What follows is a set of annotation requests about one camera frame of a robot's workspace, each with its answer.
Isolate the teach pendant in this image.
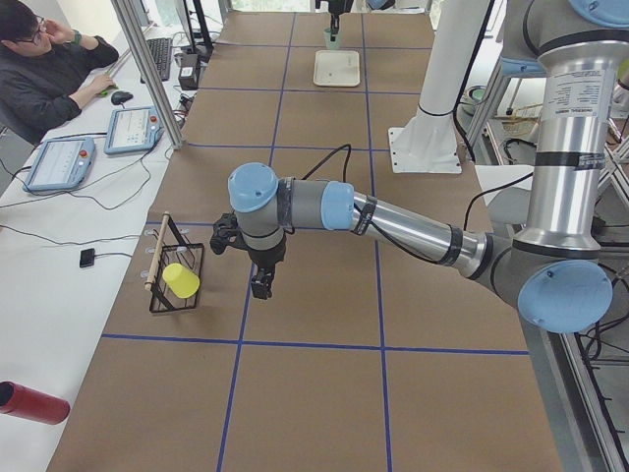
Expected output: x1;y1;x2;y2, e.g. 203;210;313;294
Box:
23;137;95;194
104;106;163;155

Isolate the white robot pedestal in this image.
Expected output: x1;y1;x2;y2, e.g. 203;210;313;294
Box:
388;0;493;174

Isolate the small black device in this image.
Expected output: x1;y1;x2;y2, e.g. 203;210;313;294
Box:
79;248;96;268

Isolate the black computer mouse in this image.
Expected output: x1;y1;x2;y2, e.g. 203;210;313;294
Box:
110;90;134;105

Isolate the aluminium frame post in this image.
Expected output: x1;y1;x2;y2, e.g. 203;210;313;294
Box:
111;0;184;149

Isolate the near teach pendant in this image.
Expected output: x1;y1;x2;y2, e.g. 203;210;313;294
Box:
23;137;95;194

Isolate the green cup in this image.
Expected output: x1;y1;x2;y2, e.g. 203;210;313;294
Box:
323;29;341;50

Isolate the black wire cup rack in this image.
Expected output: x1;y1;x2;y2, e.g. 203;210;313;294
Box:
144;211;205;316

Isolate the black keyboard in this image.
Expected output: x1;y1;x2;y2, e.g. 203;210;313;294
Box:
146;37;172;82

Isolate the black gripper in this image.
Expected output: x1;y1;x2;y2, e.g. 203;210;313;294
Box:
314;0;354;42
248;243;286;300

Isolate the red bottle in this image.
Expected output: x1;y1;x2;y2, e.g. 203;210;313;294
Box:
1;381;71;425

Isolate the cream rabbit tray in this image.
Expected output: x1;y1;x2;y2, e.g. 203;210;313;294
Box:
313;49;361;88

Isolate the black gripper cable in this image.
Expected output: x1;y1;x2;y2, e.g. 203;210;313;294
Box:
299;143;353;181

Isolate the black mini computer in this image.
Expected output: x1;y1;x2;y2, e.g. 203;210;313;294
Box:
178;54;200;90

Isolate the seated person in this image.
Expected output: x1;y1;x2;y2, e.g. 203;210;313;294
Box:
1;1;119;145

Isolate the yellow cup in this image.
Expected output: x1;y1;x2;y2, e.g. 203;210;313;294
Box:
162;263;200;299

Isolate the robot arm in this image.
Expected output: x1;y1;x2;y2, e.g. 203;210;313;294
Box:
210;1;628;333
325;0;394;43

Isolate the white plastic chair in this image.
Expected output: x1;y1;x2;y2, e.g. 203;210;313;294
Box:
475;164;534;206

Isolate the far teach pendant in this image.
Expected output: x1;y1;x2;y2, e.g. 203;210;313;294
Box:
104;106;163;155

